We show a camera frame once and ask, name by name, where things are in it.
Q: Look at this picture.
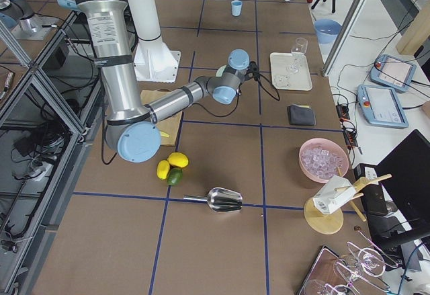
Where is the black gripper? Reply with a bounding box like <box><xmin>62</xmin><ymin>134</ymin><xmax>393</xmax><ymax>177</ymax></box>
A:
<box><xmin>247</xmin><ymin>61</ymin><xmax>259</xmax><ymax>81</ymax></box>

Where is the light blue plastic cup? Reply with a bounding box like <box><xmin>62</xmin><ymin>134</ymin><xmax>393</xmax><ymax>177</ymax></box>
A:
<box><xmin>231</xmin><ymin>0</ymin><xmax>243</xmax><ymax>17</ymax></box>

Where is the steel ice scoop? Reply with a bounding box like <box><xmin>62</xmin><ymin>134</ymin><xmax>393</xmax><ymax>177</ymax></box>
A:
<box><xmin>183</xmin><ymin>187</ymin><xmax>243</xmax><ymax>212</ymax></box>

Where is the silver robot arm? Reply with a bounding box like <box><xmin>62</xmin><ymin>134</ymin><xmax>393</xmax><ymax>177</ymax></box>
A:
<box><xmin>1</xmin><ymin>0</ymin><xmax>39</xmax><ymax>34</ymax></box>
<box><xmin>57</xmin><ymin>0</ymin><xmax>257</xmax><ymax>163</ymax></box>

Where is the green ceramic bowl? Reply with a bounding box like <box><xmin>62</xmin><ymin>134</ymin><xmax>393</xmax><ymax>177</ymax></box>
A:
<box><xmin>216</xmin><ymin>65</ymin><xmax>226</xmax><ymax>77</ymax></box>

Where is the blue bowl with fork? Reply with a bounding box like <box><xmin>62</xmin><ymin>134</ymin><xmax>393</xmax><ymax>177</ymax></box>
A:
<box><xmin>314</xmin><ymin>19</ymin><xmax>342</xmax><ymax>44</ymax></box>

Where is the pink bowl of ice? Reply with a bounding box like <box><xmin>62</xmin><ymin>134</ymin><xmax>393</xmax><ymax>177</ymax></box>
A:
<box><xmin>298</xmin><ymin>138</ymin><xmax>349</xmax><ymax>183</ymax></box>

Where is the cream bear tray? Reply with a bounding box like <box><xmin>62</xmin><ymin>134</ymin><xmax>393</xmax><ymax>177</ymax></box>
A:
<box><xmin>269</xmin><ymin>52</ymin><xmax>312</xmax><ymax>91</ymax></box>

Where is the clear wine glass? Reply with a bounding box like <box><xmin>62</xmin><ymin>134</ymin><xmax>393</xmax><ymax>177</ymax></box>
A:
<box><xmin>286</xmin><ymin>38</ymin><xmax>308</xmax><ymax>73</ymax></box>

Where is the grey yellow folded cloth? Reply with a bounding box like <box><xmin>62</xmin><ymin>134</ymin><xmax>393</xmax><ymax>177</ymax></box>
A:
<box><xmin>287</xmin><ymin>104</ymin><xmax>316</xmax><ymax>126</ymax></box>

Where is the wooden cutting board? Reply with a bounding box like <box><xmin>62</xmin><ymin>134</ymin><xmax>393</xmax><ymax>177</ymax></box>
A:
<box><xmin>140</xmin><ymin>89</ymin><xmax>183</xmax><ymax>146</ymax></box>

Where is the yellow lemon round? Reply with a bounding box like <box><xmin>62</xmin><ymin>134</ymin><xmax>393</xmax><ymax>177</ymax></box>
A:
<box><xmin>167</xmin><ymin>152</ymin><xmax>189</xmax><ymax>168</ymax></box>

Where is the green lime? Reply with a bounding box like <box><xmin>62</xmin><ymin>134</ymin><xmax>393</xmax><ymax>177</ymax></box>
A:
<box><xmin>166</xmin><ymin>167</ymin><xmax>183</xmax><ymax>185</ymax></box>

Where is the yellow lemon upper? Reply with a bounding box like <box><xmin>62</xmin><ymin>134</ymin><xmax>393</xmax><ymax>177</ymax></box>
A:
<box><xmin>157</xmin><ymin>160</ymin><xmax>171</xmax><ymax>180</ymax></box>

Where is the near blue teach pendant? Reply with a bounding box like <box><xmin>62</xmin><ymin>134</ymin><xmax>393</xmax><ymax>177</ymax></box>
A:
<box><xmin>357</xmin><ymin>85</ymin><xmax>409</xmax><ymax>129</ymax></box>

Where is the blue teach pendant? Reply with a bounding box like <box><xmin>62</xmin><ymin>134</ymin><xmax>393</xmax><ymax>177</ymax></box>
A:
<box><xmin>357</xmin><ymin>85</ymin><xmax>409</xmax><ymax>129</ymax></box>
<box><xmin>370</xmin><ymin>54</ymin><xmax>417</xmax><ymax>93</ymax></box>

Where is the far blue teach pendant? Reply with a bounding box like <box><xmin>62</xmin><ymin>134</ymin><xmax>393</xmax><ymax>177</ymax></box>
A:
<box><xmin>370</xmin><ymin>54</ymin><xmax>417</xmax><ymax>93</ymax></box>

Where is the black monitor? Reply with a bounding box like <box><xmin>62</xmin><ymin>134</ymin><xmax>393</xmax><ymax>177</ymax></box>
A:
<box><xmin>374</xmin><ymin>129</ymin><xmax>429</xmax><ymax>250</ymax></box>

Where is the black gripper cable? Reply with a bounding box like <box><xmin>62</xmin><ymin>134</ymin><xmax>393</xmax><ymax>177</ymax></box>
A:
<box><xmin>234</xmin><ymin>69</ymin><xmax>281</xmax><ymax>101</ymax></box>

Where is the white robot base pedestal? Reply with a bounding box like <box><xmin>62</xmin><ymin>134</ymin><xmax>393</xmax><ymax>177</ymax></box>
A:
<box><xmin>128</xmin><ymin>0</ymin><xmax>181</xmax><ymax>83</ymax></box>

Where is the aluminium frame post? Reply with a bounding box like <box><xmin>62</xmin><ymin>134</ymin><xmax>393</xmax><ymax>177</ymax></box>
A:
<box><xmin>321</xmin><ymin>0</ymin><xmax>367</xmax><ymax>77</ymax></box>

